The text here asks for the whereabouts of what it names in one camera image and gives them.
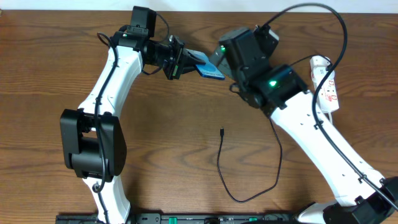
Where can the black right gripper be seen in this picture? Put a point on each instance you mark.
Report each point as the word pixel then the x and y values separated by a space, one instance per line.
pixel 218 59

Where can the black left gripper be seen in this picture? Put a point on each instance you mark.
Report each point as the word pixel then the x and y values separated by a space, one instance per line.
pixel 176 58

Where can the blue smartphone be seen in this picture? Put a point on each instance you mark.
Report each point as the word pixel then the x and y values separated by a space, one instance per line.
pixel 208 70

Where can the white power strip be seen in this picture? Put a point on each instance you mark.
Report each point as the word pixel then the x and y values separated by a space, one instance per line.
pixel 327 98

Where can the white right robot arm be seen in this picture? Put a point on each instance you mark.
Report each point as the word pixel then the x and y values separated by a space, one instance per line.
pixel 362 194

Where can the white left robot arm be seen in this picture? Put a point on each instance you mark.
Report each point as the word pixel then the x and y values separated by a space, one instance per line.
pixel 92 138

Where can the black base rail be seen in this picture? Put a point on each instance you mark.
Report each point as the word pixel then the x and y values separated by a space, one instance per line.
pixel 156 218

